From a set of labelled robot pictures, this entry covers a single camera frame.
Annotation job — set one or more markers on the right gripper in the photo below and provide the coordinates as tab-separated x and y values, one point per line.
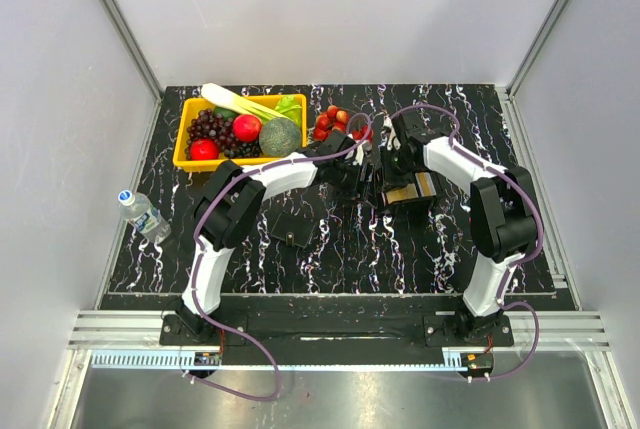
388	178

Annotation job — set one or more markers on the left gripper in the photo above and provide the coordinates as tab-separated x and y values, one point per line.
369	195

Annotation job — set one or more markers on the black card box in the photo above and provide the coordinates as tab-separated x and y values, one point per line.
393	191

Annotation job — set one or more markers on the black card holder wallet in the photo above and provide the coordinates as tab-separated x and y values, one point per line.
293	230

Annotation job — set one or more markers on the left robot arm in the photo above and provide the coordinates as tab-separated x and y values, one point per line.
229	206

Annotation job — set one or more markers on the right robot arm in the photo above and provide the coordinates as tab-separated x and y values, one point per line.
504	221

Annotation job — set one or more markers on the red cherry bunch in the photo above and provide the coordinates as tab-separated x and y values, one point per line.
337	119

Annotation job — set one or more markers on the green cantaloupe melon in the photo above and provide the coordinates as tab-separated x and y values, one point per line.
280	137

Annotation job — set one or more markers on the green lettuce leaf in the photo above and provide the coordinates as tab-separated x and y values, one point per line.
289	107

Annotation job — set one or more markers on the yellow plastic basket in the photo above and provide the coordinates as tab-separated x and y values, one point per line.
190	110

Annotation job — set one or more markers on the red apple upper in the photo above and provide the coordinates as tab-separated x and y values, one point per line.
247	128

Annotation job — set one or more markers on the red apple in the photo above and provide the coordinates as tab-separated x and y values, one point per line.
203	150
247	128

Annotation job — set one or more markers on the green avocado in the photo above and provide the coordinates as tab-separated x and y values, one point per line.
225	114

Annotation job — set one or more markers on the red apple lower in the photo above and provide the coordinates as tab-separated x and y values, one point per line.
203	150

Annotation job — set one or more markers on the purple grape bunch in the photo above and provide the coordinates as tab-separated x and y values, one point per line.
207	126

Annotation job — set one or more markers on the white green leek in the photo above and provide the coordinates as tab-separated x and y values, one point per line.
222	97

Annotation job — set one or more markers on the plastic water bottle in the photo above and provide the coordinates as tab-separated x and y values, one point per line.
137	210

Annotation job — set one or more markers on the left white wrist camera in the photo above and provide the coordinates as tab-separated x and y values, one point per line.
360	151

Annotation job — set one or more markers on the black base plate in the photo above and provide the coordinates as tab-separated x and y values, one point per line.
336	354

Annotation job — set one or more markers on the aluminium frame rail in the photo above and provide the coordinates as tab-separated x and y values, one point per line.
558	331

